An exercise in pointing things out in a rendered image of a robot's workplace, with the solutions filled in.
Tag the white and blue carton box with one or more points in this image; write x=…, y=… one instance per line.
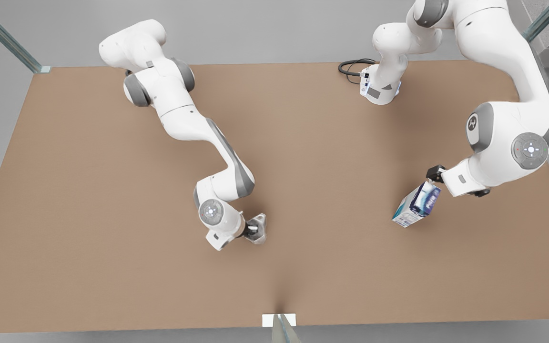
x=417, y=204

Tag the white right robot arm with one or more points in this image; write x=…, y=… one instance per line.
x=174, y=102

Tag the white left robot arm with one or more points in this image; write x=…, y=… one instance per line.
x=498, y=71

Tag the silver frame post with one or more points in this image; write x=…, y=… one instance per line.
x=545, y=19
x=5, y=37
x=280, y=326

